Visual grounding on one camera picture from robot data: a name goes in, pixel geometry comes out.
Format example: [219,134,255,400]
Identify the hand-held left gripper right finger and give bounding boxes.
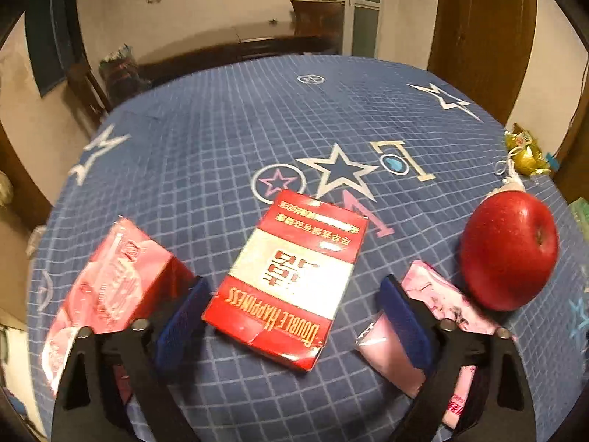
[378,274,539,442]

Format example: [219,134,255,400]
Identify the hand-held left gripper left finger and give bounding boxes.
[50,275,213,442]

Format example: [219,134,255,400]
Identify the red and white cigarette box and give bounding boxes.
[201,189,370,373]

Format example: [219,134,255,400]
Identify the green-lined trash bin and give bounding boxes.
[568,198,589,226]

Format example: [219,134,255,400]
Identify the pink printed packet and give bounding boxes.
[354,260,502,429]

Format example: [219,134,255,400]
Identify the pink carton box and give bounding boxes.
[40,215,198,399]

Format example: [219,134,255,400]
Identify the red apple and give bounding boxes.
[459,190,561,312]

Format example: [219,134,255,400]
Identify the blue star-print tablecloth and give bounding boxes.
[25,54,589,442]

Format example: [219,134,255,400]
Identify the gold foil wrapper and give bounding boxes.
[504,123,553,176]

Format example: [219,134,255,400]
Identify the wooden door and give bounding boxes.
[554,50,589,194]
[428,0,538,123]

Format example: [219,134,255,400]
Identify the dark wooden chair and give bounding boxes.
[290,0,345,38]
[67,57,113,127]

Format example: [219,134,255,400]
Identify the black bag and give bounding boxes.
[99,43,152,102]

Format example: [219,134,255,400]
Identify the dark wooden dining table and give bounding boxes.
[138,21,343,88]

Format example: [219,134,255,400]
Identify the dark window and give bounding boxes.
[23,0,90,99]

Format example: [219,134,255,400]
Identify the frosted glass door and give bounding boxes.
[320,0,385,58]

